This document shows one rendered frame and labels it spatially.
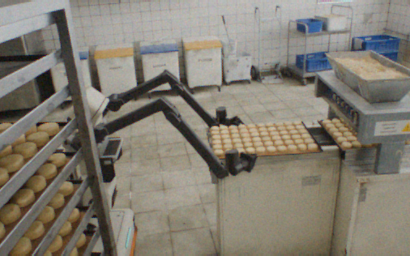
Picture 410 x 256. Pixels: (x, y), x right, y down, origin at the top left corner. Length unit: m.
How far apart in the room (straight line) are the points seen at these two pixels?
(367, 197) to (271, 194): 0.50
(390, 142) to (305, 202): 0.60
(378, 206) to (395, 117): 0.52
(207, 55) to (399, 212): 3.90
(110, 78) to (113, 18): 1.01
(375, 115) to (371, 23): 5.40
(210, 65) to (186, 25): 0.86
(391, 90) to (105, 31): 4.75
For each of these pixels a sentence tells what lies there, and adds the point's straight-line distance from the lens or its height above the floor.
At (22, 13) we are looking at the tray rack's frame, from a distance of 0.79.
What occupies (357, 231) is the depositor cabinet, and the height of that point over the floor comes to 0.48.
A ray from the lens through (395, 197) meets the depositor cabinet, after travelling 2.22.
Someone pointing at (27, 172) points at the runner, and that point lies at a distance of 0.83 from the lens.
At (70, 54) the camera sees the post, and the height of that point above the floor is 1.68.
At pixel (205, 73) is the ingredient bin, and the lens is 5.60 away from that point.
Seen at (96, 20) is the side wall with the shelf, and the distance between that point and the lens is 6.04.
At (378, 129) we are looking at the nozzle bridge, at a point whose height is 1.10.
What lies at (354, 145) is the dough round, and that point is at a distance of 2.16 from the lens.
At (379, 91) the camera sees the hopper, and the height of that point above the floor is 1.25.
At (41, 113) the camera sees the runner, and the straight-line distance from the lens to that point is 0.88.
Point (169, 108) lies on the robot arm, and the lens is 1.77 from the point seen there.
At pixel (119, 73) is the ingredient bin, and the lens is 5.50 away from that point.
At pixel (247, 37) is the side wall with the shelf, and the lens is 6.32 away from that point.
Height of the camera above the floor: 1.87
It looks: 25 degrees down
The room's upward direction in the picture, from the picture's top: 3 degrees counter-clockwise
